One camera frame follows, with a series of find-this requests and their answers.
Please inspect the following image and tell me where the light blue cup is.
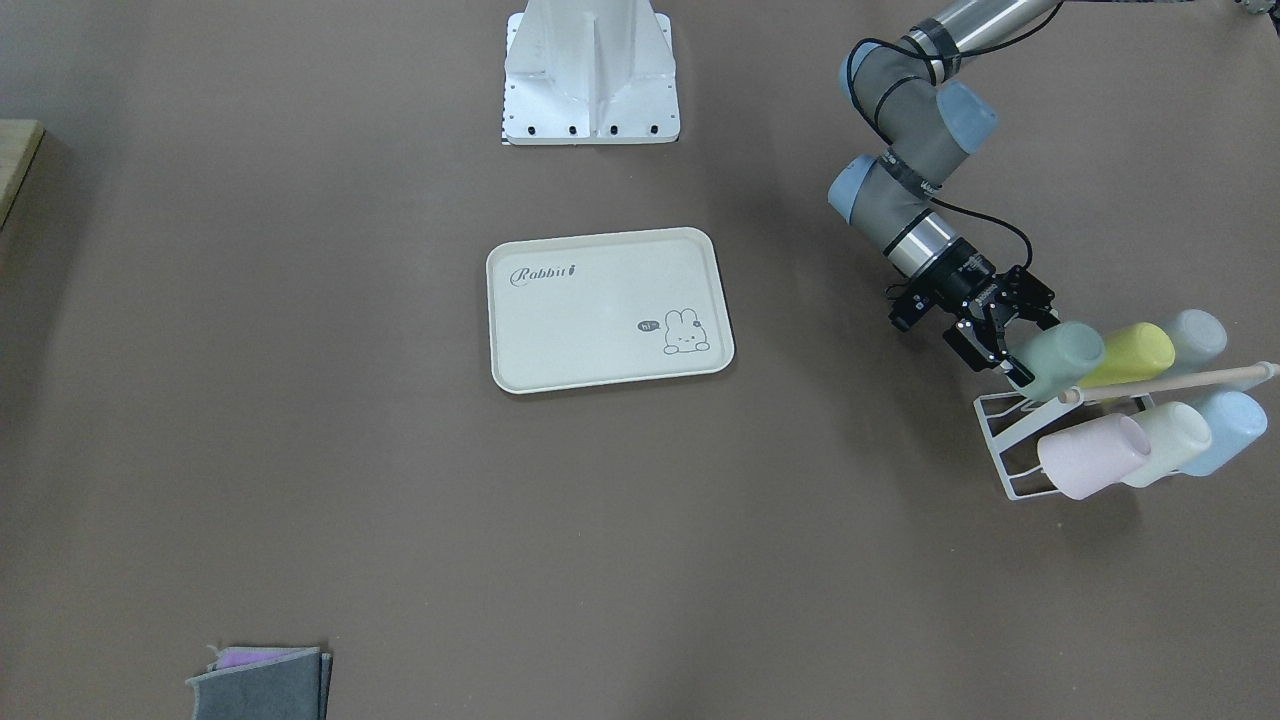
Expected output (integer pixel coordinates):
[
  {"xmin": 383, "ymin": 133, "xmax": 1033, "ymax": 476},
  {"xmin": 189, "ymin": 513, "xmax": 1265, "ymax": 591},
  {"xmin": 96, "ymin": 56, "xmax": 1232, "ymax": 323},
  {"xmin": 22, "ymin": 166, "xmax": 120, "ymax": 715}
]
[{"xmin": 1179, "ymin": 389, "xmax": 1268, "ymax": 477}]

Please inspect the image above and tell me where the grey-white cup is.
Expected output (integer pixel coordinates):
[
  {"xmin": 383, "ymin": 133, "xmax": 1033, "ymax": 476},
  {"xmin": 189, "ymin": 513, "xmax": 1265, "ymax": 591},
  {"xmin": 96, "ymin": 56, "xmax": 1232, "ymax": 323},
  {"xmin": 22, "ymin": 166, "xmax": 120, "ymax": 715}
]
[{"xmin": 1156, "ymin": 307, "xmax": 1228, "ymax": 375}]

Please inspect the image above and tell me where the yellow cup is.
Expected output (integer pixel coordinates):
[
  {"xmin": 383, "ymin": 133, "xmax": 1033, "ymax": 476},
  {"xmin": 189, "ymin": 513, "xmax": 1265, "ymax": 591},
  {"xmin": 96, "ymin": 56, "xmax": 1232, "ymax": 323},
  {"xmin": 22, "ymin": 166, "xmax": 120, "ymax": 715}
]
[{"xmin": 1078, "ymin": 322, "xmax": 1176, "ymax": 388}]

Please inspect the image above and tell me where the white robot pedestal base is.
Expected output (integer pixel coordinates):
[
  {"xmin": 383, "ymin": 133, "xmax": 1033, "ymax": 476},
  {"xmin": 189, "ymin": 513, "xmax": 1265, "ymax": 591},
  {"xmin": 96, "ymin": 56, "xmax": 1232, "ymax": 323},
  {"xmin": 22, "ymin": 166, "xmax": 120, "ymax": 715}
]
[{"xmin": 500, "ymin": 1, "xmax": 681, "ymax": 146}]

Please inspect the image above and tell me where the grey folded cloth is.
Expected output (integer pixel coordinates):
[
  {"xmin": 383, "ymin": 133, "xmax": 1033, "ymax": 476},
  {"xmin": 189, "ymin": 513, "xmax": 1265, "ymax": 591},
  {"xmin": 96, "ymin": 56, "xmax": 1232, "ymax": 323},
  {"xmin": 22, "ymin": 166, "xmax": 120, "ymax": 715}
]
[{"xmin": 186, "ymin": 646, "xmax": 333, "ymax": 719}]

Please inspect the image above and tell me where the cream cup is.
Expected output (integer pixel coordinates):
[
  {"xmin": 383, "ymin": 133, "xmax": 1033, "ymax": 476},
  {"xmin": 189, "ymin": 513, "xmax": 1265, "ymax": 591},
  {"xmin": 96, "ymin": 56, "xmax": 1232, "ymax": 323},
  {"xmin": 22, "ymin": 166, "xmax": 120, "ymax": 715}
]
[{"xmin": 1121, "ymin": 401, "xmax": 1213, "ymax": 488}]

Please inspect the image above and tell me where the cream rabbit tray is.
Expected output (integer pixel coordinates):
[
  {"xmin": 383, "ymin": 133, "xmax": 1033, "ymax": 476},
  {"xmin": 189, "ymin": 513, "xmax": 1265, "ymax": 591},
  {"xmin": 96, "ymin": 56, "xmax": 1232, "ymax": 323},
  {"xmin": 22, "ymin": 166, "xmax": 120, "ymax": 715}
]
[{"xmin": 485, "ymin": 227, "xmax": 735, "ymax": 395}]

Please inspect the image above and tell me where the black camera cable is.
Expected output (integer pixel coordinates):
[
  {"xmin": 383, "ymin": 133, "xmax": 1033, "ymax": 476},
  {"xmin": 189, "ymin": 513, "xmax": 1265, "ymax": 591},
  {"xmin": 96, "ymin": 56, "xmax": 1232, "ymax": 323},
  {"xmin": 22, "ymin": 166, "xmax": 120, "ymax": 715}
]
[{"xmin": 845, "ymin": 38, "xmax": 1033, "ymax": 272}]

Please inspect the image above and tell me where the white wire cup rack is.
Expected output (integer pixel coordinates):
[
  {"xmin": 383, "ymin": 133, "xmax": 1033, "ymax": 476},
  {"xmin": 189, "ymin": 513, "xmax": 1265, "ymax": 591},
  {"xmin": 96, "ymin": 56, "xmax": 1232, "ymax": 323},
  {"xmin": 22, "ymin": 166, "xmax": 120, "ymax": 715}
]
[{"xmin": 974, "ymin": 363, "xmax": 1277, "ymax": 501}]

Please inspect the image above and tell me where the green cup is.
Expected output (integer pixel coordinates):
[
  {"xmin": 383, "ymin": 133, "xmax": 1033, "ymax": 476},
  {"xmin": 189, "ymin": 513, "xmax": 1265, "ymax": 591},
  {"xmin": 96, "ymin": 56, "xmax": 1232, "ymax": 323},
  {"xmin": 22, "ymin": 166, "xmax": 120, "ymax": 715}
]
[{"xmin": 1009, "ymin": 322, "xmax": 1105, "ymax": 402}]

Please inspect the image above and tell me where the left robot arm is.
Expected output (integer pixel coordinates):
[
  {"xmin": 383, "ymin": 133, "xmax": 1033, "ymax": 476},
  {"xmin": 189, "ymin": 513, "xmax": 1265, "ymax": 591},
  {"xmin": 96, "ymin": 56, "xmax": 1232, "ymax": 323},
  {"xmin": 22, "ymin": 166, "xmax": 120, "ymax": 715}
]
[{"xmin": 828, "ymin": 1, "xmax": 1059, "ymax": 387}]

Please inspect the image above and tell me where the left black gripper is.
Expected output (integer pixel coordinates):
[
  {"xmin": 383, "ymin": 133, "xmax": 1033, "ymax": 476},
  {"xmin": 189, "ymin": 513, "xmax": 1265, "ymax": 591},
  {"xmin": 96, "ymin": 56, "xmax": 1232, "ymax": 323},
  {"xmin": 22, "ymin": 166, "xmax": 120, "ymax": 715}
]
[{"xmin": 915, "ymin": 240, "xmax": 1061, "ymax": 388}]

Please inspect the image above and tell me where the pink cup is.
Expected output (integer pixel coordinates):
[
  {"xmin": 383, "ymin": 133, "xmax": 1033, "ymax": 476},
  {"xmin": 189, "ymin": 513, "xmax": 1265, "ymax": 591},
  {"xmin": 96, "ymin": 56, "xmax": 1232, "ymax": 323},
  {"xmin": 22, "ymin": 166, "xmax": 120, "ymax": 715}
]
[{"xmin": 1036, "ymin": 413, "xmax": 1152, "ymax": 500}]

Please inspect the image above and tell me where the wooden cutting board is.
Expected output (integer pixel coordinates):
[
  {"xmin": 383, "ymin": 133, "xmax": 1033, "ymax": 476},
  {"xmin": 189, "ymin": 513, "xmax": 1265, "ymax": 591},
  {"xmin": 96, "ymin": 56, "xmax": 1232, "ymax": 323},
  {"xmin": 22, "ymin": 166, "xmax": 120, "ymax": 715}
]
[{"xmin": 0, "ymin": 119, "xmax": 45, "ymax": 228}]

